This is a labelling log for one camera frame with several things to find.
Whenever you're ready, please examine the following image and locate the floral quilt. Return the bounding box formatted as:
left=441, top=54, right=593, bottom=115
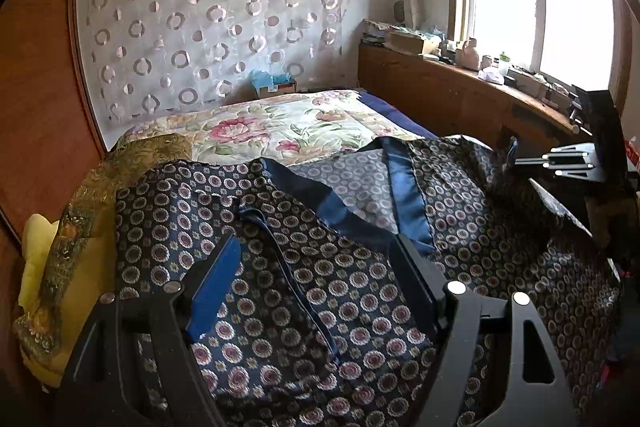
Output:
left=117, top=88, right=441, bottom=168

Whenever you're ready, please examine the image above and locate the flat cardboard box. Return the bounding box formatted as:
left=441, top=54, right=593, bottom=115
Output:
left=387, top=31, right=442, bottom=56

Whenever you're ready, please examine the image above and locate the wooden wardrobe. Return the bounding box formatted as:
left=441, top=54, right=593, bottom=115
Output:
left=0, top=0, right=107, bottom=258

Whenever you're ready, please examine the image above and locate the navy medallion-print garment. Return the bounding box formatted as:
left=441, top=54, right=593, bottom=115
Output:
left=115, top=134, right=626, bottom=427

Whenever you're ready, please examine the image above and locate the wooden sill cabinet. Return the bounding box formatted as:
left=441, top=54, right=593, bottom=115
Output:
left=357, top=44, right=593, bottom=152

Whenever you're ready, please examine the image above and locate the yellow cloth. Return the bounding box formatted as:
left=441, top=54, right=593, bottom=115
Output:
left=17, top=213, right=61, bottom=308

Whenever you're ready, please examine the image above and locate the sheer circle-pattern wall curtain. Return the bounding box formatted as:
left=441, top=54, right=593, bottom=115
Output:
left=77, top=0, right=356, bottom=122

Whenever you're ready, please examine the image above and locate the stack of papers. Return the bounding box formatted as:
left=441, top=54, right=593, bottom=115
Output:
left=361, top=19, right=397, bottom=48

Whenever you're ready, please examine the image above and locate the gold sunflower-print pillow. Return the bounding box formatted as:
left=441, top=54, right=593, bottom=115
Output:
left=12, top=134, right=193, bottom=388

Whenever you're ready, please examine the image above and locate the cardboard box with blue tissue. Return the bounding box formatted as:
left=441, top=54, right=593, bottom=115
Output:
left=249, top=68, right=299, bottom=98

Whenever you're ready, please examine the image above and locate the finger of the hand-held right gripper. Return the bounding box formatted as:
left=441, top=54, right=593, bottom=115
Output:
left=510, top=145, right=596, bottom=166
left=547, top=166, right=596, bottom=181

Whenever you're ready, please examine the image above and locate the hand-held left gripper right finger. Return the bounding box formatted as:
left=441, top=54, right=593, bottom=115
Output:
left=387, top=233, right=583, bottom=427

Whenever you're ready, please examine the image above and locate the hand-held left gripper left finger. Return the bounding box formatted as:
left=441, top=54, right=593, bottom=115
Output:
left=52, top=233, right=243, bottom=427

